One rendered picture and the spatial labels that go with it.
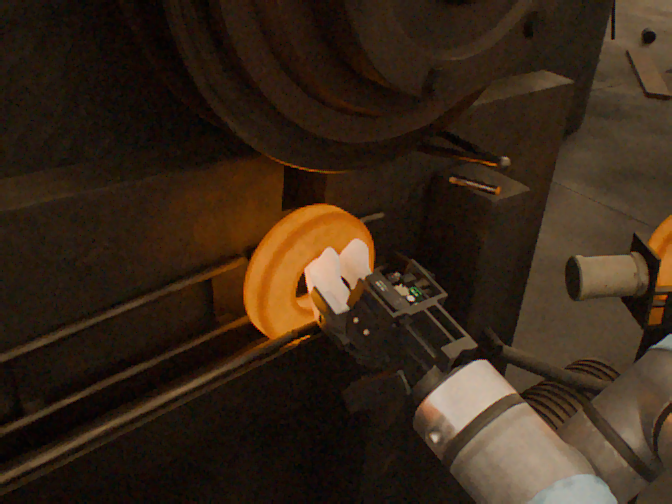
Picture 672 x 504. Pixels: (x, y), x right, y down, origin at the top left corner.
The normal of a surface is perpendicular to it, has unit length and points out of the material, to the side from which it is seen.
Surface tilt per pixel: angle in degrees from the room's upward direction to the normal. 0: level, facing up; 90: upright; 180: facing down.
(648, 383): 51
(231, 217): 90
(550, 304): 0
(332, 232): 89
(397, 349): 90
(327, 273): 89
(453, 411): 56
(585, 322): 0
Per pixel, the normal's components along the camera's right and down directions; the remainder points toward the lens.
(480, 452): -0.55, -0.11
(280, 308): 0.65, 0.40
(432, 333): -0.76, 0.25
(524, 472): -0.25, -0.41
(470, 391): -0.07, -0.54
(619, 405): -0.62, -0.50
